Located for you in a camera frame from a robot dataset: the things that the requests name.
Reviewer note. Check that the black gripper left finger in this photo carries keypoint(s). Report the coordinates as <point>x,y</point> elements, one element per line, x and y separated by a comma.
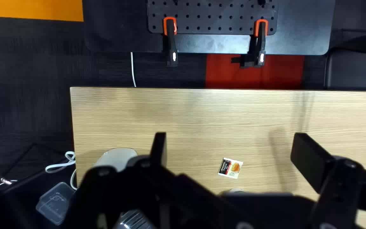
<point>158,153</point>

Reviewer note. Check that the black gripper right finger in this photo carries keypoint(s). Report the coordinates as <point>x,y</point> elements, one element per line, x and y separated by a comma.
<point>310,159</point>

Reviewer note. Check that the white popcorn machine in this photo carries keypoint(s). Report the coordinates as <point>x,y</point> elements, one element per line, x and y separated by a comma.
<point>116,158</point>

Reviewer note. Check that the orange tea bag packet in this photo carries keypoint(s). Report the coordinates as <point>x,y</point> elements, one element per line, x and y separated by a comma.
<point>230,168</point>

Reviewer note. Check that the right orange black clamp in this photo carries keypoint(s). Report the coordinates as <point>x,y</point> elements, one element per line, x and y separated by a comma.
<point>257,47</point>

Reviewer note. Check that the orange black clamp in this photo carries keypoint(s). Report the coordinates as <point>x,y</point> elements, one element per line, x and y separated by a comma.
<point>257,47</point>
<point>169,32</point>

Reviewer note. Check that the left orange black clamp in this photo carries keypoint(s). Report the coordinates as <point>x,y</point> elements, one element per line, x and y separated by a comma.
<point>169,32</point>

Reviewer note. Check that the black perforated mounting board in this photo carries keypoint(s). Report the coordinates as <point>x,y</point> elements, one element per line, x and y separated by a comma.
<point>295,27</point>

